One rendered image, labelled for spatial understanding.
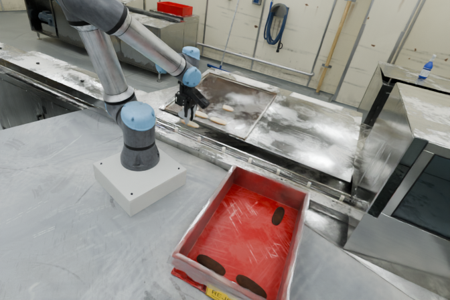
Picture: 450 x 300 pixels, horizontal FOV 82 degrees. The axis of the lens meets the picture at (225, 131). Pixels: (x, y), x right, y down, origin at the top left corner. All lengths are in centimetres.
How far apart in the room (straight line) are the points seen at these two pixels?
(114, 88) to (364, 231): 99
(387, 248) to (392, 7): 367
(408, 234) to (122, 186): 93
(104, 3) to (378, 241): 108
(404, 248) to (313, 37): 404
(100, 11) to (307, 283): 98
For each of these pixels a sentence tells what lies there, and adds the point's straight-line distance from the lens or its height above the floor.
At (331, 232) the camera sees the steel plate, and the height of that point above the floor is 82.
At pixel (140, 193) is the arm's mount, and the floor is 90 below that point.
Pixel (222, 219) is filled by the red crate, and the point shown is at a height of 82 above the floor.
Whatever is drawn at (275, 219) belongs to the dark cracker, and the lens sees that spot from 104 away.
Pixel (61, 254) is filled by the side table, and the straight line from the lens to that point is 97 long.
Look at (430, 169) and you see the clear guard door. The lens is 87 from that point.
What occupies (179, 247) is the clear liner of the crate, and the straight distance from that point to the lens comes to 80.
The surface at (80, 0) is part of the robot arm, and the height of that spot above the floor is 147.
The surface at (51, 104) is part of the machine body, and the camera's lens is 195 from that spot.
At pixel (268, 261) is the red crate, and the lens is 94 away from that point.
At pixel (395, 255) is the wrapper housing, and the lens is 107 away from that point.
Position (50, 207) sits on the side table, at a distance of 110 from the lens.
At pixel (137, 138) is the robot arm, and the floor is 104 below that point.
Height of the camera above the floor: 159
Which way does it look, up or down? 31 degrees down
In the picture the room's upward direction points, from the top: 10 degrees clockwise
